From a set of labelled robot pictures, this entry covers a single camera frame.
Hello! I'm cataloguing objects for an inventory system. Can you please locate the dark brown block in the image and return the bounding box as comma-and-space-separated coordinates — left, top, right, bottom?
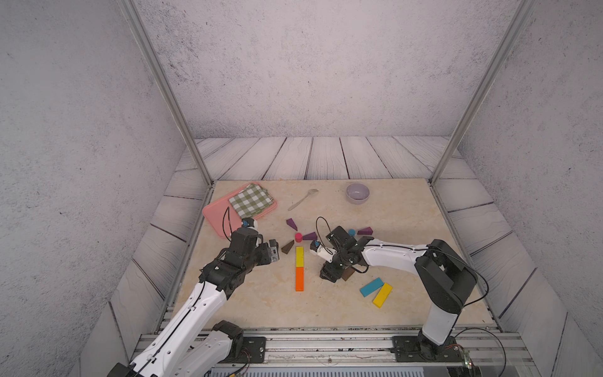
281, 240, 295, 254
342, 267, 356, 281

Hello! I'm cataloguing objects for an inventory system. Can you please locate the purple wedge block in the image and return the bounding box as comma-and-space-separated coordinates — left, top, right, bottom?
302, 232, 318, 241
286, 218, 298, 231

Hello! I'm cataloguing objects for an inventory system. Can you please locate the yellow long block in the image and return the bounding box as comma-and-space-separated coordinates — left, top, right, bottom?
372, 284, 393, 308
295, 246, 305, 268

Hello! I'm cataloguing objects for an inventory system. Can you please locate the orange long block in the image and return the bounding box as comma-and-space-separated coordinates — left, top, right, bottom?
295, 267, 305, 292

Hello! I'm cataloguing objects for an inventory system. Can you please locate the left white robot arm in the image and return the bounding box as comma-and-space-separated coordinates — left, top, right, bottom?
108, 237, 280, 376

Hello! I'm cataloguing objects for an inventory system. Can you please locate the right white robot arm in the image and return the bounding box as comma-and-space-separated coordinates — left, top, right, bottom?
310, 237, 478, 348

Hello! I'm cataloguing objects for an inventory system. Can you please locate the teal flat block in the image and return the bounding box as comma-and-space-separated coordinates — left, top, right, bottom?
360, 278, 384, 297

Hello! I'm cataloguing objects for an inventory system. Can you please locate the pink plastic tray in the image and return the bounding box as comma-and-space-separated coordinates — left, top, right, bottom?
203, 182, 278, 239

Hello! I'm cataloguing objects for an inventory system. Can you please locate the green checkered cloth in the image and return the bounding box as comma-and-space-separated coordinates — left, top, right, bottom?
229, 183, 274, 218

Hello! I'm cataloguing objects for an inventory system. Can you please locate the lilac bowl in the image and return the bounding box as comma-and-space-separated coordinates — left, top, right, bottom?
345, 182, 371, 205

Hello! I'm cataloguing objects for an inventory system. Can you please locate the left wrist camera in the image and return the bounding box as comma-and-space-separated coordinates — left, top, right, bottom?
229, 218, 263, 257

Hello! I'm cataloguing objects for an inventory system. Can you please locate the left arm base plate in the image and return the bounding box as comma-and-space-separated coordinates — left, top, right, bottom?
219, 336, 267, 364

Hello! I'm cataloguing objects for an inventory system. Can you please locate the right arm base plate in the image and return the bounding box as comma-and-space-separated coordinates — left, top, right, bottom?
390, 336, 464, 363

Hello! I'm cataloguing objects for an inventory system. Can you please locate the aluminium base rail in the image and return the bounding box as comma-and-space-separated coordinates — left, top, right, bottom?
206, 328, 539, 376

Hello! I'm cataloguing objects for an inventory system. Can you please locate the left aluminium frame post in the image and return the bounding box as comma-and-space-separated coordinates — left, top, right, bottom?
117, 0, 214, 187

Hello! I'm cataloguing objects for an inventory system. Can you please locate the aluminium frame post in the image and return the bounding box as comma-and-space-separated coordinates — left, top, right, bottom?
117, 0, 214, 187
429, 0, 536, 187

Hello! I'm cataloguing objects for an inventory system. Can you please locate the right aluminium frame post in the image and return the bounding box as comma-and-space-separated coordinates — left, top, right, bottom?
429, 0, 536, 187

